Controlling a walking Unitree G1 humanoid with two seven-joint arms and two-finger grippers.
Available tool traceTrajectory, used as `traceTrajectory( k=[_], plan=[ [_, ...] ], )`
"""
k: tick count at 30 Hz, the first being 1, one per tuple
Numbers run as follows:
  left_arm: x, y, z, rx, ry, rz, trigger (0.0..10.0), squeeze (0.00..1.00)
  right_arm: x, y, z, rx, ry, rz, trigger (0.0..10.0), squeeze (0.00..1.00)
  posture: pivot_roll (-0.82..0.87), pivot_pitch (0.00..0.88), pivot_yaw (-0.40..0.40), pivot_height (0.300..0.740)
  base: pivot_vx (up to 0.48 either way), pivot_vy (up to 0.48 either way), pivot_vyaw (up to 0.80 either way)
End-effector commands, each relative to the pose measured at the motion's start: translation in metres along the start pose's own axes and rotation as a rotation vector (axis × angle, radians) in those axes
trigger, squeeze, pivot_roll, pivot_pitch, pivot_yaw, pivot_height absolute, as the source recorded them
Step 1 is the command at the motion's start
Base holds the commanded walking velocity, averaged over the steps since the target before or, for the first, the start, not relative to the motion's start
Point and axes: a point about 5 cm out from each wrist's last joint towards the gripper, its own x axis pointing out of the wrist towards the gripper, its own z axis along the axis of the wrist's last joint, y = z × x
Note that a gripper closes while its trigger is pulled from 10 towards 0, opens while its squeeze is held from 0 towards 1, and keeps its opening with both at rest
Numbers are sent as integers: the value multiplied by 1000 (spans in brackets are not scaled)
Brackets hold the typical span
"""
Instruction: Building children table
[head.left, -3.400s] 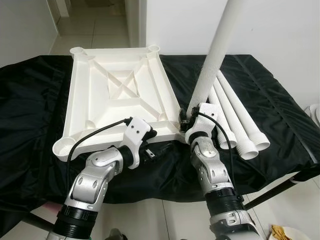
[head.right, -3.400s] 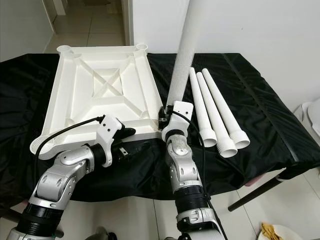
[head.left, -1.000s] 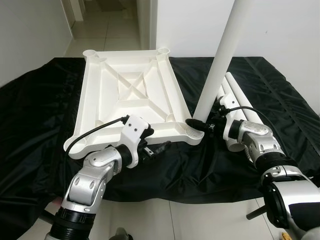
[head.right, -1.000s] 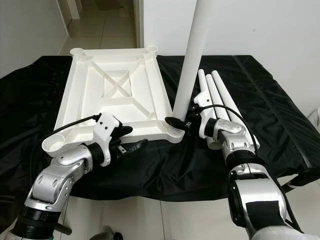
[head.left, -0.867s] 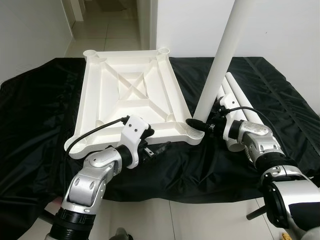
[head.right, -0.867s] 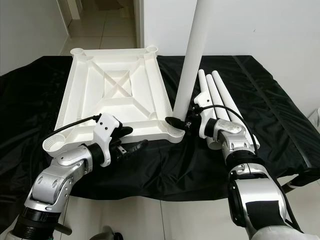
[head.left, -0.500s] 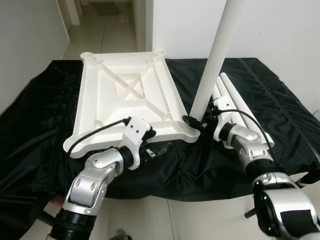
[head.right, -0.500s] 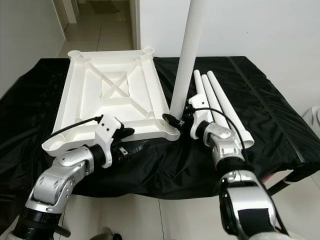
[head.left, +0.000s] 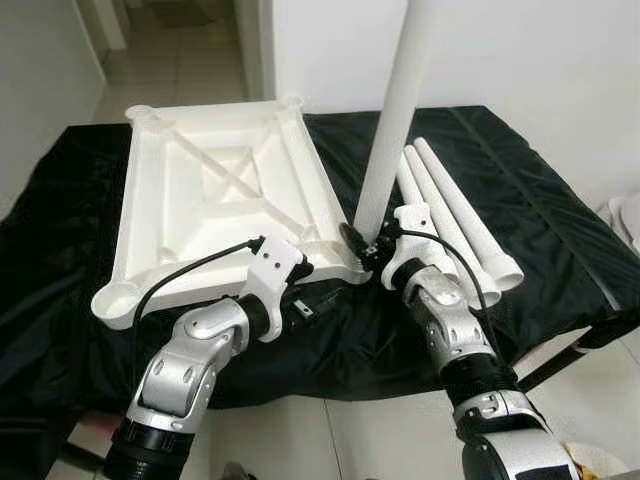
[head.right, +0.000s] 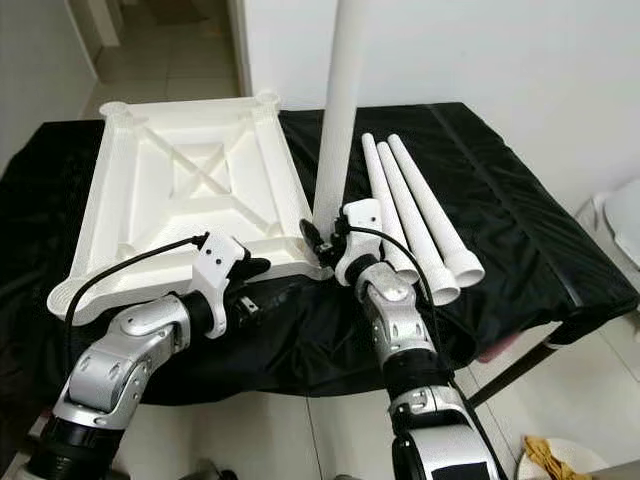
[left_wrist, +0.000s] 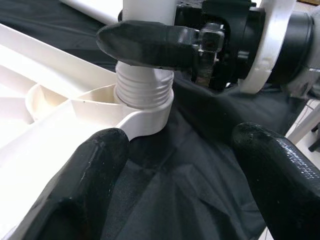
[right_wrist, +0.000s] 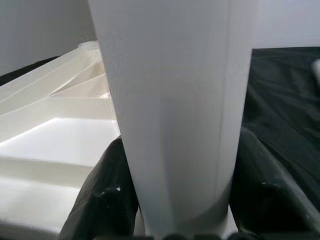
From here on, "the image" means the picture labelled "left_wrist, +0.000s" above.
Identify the white metal frame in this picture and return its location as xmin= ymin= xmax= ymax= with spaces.
xmin=284 ymin=101 xmax=320 ymax=145

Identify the black table cloth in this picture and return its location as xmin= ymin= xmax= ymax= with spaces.
xmin=0 ymin=0 xmax=311 ymax=240

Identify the white plastic table top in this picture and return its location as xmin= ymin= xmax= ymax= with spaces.
xmin=0 ymin=23 xmax=175 ymax=240

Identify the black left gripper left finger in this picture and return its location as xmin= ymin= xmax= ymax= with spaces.
xmin=22 ymin=127 xmax=131 ymax=240

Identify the white plastic table leg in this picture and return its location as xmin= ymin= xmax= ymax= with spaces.
xmin=114 ymin=0 xmax=177 ymax=109
xmin=61 ymin=0 xmax=123 ymax=26

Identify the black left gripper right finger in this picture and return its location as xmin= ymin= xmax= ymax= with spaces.
xmin=231 ymin=122 xmax=320 ymax=240

